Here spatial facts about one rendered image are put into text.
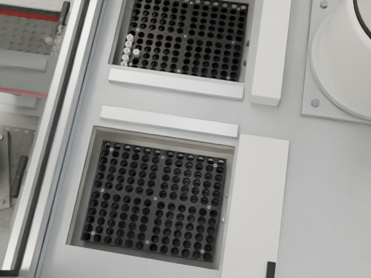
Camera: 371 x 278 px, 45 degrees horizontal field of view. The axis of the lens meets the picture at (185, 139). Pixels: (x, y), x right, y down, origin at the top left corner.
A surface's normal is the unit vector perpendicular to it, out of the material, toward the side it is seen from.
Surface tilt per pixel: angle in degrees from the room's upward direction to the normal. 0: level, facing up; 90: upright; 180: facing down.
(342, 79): 90
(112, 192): 0
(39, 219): 0
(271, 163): 0
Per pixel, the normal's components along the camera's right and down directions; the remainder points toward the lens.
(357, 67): -0.78, 0.61
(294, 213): -0.03, -0.29
